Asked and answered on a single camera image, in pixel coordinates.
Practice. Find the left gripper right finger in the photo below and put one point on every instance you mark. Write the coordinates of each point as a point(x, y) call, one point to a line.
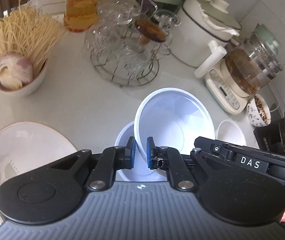
point(170, 160)

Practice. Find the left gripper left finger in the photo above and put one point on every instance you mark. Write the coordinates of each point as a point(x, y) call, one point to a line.
point(103, 167)

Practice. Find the translucent plastic bowl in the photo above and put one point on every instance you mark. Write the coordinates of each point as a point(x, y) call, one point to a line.
point(174, 118)
point(140, 172)

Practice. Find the white ceramic bowl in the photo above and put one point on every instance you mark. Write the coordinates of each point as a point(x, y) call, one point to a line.
point(229, 131)

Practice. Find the white leaf plate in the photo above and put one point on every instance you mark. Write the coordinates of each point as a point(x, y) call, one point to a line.
point(26, 145)

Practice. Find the cup with tea leaves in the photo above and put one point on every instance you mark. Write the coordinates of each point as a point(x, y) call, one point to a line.
point(258, 113)

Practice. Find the glass kettle on base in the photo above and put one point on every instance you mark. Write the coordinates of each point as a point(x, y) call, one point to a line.
point(250, 66)

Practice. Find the bowl with garlic and noodles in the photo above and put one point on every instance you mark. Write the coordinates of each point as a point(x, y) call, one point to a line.
point(18, 77)

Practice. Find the white electric cooking pot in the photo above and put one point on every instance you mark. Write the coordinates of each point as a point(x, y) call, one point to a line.
point(205, 28)

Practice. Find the red lid plastic jar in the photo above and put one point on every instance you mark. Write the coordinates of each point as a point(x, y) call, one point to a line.
point(80, 15)

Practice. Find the wire rack with glass cups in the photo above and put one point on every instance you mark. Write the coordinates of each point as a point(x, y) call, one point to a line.
point(126, 44)

